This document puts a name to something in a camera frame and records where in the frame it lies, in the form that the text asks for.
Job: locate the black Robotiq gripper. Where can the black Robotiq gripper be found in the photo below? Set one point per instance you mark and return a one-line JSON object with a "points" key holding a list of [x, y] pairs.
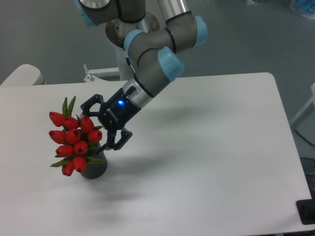
{"points": [[118, 113]]}

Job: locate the red tulip bouquet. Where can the red tulip bouquet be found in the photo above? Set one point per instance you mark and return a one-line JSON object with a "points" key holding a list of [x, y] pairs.
{"points": [[77, 137]]}

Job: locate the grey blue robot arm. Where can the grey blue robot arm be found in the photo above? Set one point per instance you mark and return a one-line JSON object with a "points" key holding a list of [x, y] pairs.
{"points": [[151, 55]]}

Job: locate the dark grey ribbed vase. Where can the dark grey ribbed vase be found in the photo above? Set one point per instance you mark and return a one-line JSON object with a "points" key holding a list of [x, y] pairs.
{"points": [[97, 166]]}

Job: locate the white chair armrest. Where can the white chair armrest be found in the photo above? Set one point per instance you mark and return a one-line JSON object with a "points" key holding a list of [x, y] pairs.
{"points": [[24, 75]]}

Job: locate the white furniture leg right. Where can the white furniture leg right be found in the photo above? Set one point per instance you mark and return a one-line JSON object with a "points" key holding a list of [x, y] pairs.
{"points": [[304, 111]]}

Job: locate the black device at table edge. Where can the black device at table edge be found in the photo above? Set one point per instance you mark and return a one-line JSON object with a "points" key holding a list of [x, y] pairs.
{"points": [[306, 210]]}

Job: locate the blue plastic bag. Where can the blue plastic bag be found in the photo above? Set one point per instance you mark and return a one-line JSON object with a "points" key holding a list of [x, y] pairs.
{"points": [[305, 8]]}

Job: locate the white metal base frame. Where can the white metal base frame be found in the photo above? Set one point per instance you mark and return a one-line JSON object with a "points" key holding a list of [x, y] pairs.
{"points": [[106, 74]]}

